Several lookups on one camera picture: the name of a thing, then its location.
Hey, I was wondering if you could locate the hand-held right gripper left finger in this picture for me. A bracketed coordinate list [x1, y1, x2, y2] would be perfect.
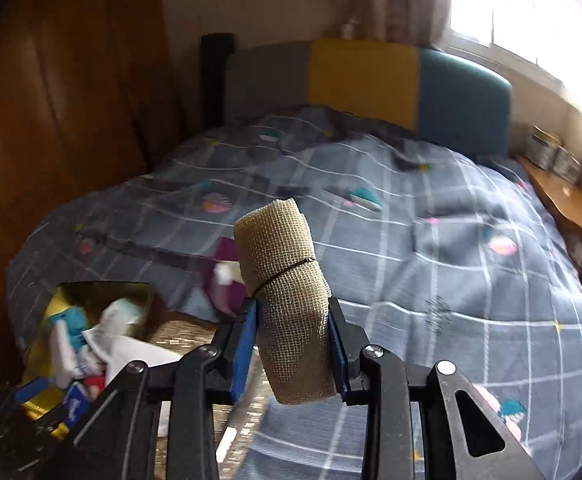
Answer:
[73, 297, 259, 480]

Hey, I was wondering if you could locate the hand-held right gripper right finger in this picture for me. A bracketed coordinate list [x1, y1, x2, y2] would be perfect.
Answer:
[327, 297, 546, 480]

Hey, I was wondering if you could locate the beige elastic bandage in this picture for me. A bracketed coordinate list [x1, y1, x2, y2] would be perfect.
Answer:
[234, 199, 339, 405]

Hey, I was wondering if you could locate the gold cardboard storage box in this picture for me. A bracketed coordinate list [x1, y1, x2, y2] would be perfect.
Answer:
[18, 281, 186, 441]

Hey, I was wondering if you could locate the gold woven mat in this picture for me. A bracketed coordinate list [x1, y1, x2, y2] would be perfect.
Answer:
[151, 310, 274, 480]

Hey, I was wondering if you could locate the purple cardboard box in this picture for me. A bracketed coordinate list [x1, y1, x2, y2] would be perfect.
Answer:
[206, 237, 246, 318]

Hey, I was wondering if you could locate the grey checked leaf-print quilt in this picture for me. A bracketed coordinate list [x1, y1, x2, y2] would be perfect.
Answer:
[6, 105, 582, 480]

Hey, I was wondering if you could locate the wooden desk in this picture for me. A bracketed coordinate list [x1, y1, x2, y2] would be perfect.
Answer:
[518, 155, 582, 246]

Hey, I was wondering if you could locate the grey yellow blue headboard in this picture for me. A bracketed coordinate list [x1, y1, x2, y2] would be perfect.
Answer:
[223, 37, 514, 161]

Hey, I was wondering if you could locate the beige patterned curtain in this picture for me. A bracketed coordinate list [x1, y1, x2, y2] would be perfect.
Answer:
[341, 0, 454, 48]

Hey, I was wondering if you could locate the large bright window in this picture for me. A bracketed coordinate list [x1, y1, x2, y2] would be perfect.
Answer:
[446, 0, 582, 121]

